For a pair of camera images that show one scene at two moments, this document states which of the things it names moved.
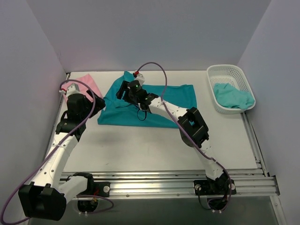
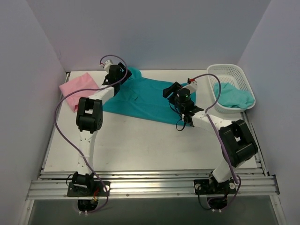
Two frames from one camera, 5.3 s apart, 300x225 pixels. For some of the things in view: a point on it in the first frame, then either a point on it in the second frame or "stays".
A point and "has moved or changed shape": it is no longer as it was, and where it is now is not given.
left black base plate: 101,189 stays
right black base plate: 220,186 stays
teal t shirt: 114,110 has moved or changed shape
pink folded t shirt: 83,87 stays
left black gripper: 97,103 -> 125,71
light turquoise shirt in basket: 228,96 stays
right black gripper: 126,91 -> 172,89
